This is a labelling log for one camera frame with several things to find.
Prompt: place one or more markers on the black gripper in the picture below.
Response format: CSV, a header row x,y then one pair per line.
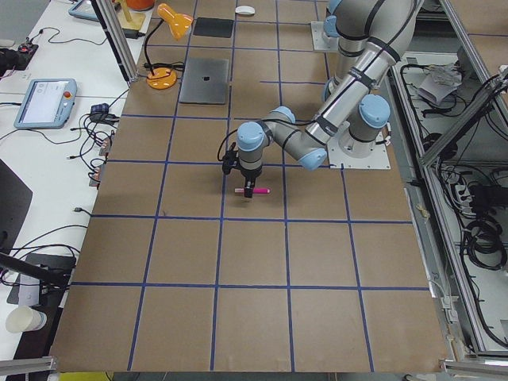
x,y
250,175

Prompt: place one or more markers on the pink highlighter pen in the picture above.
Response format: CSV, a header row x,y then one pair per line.
x,y
256,190

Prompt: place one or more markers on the white computer mouse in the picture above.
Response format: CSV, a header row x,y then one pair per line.
x,y
247,11

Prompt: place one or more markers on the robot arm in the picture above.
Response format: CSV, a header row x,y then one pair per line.
x,y
330,23
372,37

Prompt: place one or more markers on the silver laptop notebook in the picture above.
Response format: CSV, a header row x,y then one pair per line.
x,y
205,81

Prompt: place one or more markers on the black mousepad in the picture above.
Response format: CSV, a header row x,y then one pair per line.
x,y
213,27

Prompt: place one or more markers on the orange desk lamp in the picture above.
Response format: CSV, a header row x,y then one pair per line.
x,y
164,62

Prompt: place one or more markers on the black power adapter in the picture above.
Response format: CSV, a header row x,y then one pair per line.
x,y
132,33

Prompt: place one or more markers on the wooden stand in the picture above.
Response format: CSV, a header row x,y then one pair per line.
x,y
129,19

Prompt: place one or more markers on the orange cylinder container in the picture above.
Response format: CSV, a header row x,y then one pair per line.
x,y
140,5

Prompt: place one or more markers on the blue teach pendant tablet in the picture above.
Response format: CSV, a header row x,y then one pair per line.
x,y
47,104

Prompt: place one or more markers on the white paper cup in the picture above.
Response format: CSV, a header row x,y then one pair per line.
x,y
25,319

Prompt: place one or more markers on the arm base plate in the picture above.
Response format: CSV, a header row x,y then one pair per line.
x,y
344,152
323,37

